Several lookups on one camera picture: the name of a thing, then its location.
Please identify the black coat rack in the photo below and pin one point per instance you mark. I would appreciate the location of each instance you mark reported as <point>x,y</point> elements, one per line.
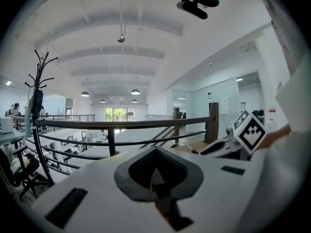
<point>38,76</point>

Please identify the dark bag on coat rack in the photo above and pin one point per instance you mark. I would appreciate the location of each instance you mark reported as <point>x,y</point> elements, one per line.
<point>37,103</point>

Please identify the white paper notice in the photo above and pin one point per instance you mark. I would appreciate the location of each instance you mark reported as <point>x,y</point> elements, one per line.
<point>224,105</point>

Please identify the ceiling-mounted spotlight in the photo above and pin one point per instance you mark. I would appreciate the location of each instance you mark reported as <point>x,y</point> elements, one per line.
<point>121,39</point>

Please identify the person's white shirt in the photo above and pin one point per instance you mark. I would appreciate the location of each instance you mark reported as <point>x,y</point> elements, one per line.
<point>286,183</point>

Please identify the person's right forearm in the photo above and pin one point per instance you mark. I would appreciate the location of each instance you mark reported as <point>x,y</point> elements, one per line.
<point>275,136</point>

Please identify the brown wooden post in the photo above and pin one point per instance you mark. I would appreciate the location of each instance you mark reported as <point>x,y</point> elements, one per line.
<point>213,122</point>

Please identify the black head-worn camera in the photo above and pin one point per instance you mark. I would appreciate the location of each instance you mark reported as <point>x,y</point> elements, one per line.
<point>194,8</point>

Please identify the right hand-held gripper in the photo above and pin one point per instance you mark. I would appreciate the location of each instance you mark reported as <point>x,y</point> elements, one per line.
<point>251,132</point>

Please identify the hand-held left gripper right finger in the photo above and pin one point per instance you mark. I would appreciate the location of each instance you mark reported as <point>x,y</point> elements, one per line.
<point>195,178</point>

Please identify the white box appliance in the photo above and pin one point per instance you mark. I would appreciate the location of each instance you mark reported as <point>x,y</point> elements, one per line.
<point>6,125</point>

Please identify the black office chair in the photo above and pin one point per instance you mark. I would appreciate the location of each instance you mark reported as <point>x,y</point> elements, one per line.
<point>23,165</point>

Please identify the red and white sign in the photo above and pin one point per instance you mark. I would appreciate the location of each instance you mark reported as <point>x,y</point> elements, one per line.
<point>272,114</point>

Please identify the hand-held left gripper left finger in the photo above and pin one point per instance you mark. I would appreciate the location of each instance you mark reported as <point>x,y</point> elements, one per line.
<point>122,178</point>

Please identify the bright window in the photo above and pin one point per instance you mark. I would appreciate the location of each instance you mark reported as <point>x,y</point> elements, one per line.
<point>119,114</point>

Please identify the dark metal railing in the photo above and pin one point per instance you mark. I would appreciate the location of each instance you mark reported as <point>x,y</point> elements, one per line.
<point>121,124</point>

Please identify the metal shaft screwdriver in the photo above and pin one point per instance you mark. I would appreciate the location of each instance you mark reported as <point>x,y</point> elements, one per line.
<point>188,145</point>

